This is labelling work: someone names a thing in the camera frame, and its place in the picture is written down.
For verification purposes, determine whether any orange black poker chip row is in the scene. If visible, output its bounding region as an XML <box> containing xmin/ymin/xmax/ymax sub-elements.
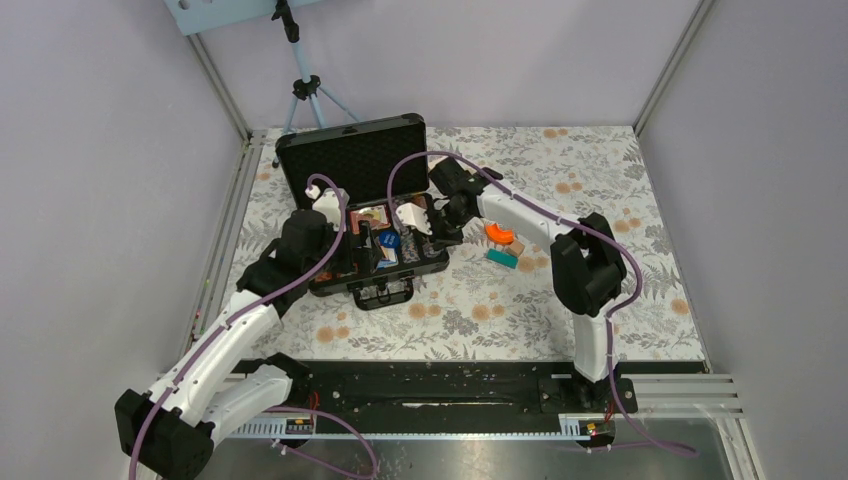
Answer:
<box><xmin>409</xmin><ymin>195</ymin><xmax>429</xmax><ymax>217</ymax></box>

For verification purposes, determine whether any light blue tripod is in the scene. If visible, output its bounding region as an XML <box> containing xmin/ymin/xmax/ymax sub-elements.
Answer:
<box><xmin>271</xmin><ymin>0</ymin><xmax>362</xmax><ymax>133</ymax></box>

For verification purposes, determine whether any blue playing card deck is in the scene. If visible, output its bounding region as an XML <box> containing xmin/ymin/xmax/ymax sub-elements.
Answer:
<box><xmin>377</xmin><ymin>247</ymin><xmax>399</xmax><ymax>269</ymax></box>

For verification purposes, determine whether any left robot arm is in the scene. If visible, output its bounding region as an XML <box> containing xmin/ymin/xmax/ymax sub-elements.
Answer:
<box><xmin>115</xmin><ymin>185</ymin><xmax>348</xmax><ymax>479</ymax></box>

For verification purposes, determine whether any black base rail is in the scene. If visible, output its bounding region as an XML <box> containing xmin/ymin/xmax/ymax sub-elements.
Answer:
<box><xmin>225</xmin><ymin>358</ymin><xmax>707</xmax><ymax>440</ymax></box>

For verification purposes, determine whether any blue tan poker chip row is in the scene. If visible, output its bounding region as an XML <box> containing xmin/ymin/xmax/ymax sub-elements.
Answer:
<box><xmin>400</xmin><ymin>228</ymin><xmax>422</xmax><ymax>264</ymax></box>

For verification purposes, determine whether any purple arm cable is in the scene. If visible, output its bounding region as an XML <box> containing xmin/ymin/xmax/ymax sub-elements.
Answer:
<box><xmin>127</xmin><ymin>173</ymin><xmax>380</xmax><ymax>480</ymax></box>
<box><xmin>386</xmin><ymin>150</ymin><xmax>700</xmax><ymax>460</ymax></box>

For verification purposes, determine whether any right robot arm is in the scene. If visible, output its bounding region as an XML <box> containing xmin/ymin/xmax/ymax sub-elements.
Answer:
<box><xmin>429</xmin><ymin>158</ymin><xmax>626</xmax><ymax>412</ymax></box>

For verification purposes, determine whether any orange curved block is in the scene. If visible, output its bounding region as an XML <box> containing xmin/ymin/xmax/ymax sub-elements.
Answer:
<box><xmin>484</xmin><ymin>223</ymin><xmax>515</xmax><ymax>246</ymax></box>

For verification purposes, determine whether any black poker chip case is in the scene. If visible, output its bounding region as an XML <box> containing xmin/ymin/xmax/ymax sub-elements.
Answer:
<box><xmin>275</xmin><ymin>113</ymin><xmax>449</xmax><ymax>310</ymax></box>

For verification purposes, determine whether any red playing card deck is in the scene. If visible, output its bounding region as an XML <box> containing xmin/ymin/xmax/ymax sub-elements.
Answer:
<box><xmin>349</xmin><ymin>204</ymin><xmax>391</xmax><ymax>234</ymax></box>

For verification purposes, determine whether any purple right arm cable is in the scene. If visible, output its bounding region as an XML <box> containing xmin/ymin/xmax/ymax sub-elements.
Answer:
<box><xmin>386</xmin><ymin>150</ymin><xmax>700</xmax><ymax>460</ymax></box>

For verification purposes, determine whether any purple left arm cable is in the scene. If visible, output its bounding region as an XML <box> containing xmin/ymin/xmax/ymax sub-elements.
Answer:
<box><xmin>127</xmin><ymin>173</ymin><xmax>380</xmax><ymax>480</ymax></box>

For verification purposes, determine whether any teal rectangular block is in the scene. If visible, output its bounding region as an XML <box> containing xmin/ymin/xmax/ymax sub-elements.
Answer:
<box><xmin>485</xmin><ymin>249</ymin><xmax>518</xmax><ymax>269</ymax></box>

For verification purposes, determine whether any tan small cube block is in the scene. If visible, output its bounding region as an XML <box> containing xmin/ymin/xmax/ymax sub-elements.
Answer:
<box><xmin>504</xmin><ymin>240</ymin><xmax>526</xmax><ymax>258</ymax></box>

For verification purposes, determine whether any blue small blind button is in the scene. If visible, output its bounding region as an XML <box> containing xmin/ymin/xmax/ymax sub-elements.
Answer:
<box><xmin>378</xmin><ymin>229</ymin><xmax>400</xmax><ymax>249</ymax></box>

